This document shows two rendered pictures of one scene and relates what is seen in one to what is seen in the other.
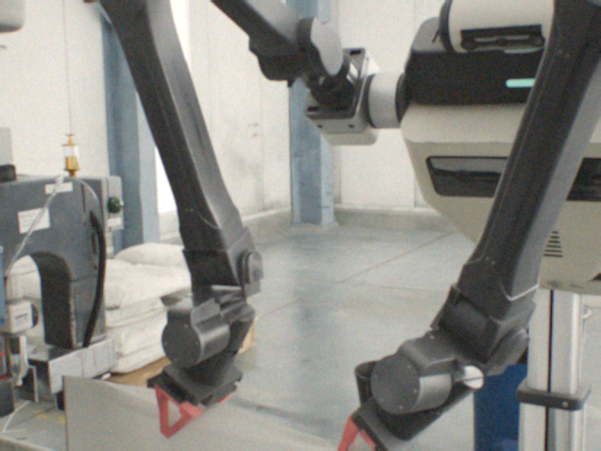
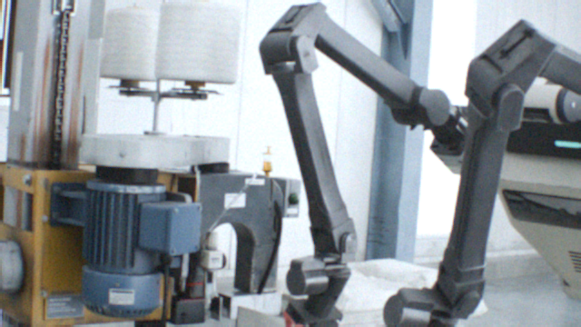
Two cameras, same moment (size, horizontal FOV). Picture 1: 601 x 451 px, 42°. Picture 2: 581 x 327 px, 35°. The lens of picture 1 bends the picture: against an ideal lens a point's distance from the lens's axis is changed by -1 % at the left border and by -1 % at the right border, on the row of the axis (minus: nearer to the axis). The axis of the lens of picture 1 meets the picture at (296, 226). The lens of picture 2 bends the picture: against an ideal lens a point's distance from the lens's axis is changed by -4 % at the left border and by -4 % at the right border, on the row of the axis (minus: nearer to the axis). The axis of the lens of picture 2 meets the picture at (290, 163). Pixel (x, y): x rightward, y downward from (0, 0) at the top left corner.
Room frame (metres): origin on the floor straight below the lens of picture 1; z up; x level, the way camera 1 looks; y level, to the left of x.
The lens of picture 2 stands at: (-0.78, -0.44, 1.48)
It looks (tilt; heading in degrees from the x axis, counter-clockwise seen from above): 3 degrees down; 20
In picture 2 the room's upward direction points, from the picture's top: 4 degrees clockwise
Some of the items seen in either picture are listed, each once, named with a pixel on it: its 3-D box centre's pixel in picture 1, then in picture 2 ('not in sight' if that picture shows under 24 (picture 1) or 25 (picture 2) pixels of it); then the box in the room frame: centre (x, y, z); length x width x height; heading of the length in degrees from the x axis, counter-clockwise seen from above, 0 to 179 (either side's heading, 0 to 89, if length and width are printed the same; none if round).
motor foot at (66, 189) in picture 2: not in sight; (87, 206); (0.77, 0.54, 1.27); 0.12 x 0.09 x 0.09; 150
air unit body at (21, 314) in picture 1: (14, 328); (211, 267); (1.03, 0.39, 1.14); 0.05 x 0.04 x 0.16; 150
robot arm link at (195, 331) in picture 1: (210, 304); (320, 262); (0.90, 0.10, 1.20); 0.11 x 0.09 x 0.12; 151
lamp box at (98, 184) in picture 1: (96, 204); (282, 196); (1.28, 0.33, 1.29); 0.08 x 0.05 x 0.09; 60
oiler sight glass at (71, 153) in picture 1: (71, 157); (268, 162); (1.22, 0.35, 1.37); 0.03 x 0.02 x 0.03; 60
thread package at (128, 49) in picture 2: not in sight; (132, 44); (1.02, 0.61, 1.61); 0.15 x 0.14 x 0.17; 60
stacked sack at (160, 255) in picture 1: (170, 259); (406, 278); (4.64, 0.77, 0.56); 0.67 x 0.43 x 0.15; 60
